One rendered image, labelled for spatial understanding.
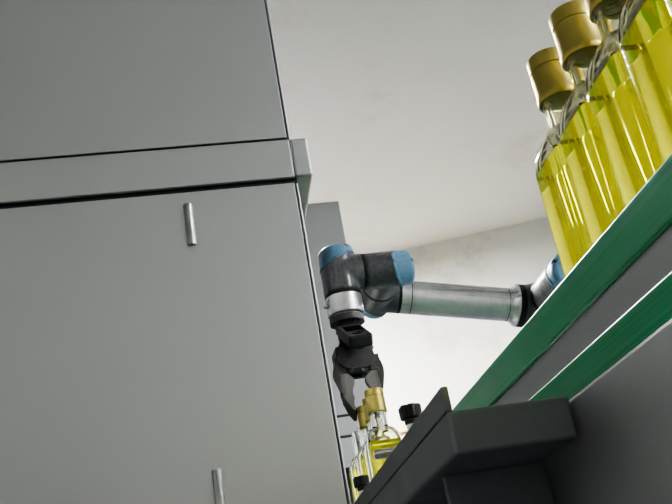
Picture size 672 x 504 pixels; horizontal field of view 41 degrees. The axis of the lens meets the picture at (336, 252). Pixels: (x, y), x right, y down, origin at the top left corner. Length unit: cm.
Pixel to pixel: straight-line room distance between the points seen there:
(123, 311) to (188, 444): 19
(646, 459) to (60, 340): 77
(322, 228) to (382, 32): 92
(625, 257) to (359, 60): 315
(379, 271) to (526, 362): 109
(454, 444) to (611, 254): 16
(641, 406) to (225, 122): 84
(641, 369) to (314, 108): 344
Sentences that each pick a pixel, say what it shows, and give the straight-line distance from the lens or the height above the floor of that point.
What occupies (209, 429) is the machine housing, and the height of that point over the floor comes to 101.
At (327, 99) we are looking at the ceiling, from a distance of 389.
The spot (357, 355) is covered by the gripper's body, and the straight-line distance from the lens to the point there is 177.
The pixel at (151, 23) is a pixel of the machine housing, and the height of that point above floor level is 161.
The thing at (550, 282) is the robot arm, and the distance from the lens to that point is 192.
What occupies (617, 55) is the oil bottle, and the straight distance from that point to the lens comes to 62.
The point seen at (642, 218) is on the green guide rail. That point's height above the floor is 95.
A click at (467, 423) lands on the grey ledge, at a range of 63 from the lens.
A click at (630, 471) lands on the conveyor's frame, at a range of 59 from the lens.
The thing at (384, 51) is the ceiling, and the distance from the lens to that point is 368.
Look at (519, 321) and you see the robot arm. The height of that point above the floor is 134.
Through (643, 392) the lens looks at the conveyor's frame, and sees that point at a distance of 56.
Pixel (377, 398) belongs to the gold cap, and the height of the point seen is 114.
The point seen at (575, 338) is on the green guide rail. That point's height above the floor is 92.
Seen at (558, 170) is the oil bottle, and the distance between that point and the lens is 71.
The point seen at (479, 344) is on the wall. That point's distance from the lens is 522.
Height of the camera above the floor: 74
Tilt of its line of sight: 24 degrees up
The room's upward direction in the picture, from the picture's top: 10 degrees counter-clockwise
